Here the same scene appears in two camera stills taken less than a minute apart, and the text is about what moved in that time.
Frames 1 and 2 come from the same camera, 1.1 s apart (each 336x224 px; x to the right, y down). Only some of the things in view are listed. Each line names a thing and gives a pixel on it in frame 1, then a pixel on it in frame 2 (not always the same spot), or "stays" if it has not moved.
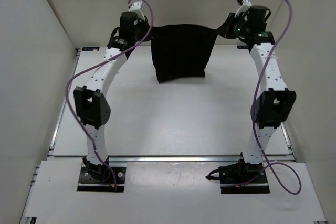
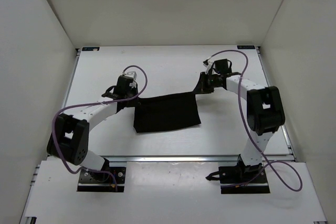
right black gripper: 225,31 → 201,87
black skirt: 181,51 → 167,112
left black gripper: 145,21 → 133,103
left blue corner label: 90,49 stays
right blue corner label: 242,47 stays
